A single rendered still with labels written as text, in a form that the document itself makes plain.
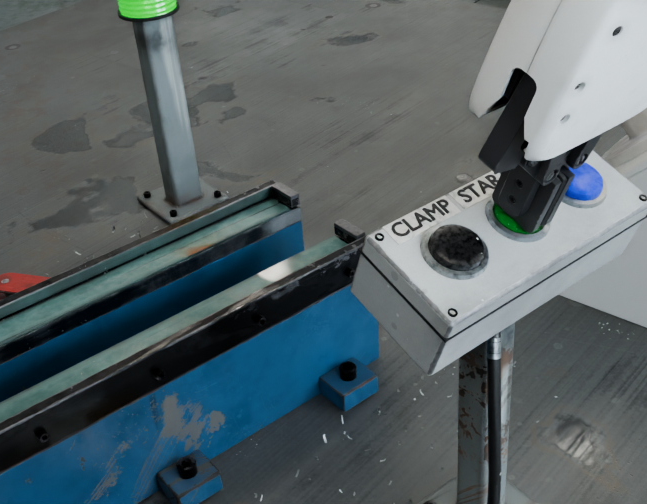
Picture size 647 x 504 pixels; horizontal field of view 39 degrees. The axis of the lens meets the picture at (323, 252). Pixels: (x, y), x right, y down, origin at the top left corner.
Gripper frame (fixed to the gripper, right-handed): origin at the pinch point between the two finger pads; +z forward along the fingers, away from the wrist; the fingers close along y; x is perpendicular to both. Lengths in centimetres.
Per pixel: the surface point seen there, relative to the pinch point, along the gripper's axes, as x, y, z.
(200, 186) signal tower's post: -43, -10, 45
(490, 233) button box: 0.1, 2.2, 2.5
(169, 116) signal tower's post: -47, -7, 36
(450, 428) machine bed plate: 0.3, -4.7, 30.6
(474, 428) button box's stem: 4.4, 1.2, 18.7
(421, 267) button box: -0.1, 7.2, 2.5
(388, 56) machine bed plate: -58, -54, 53
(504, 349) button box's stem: 2.9, -0.3, 12.3
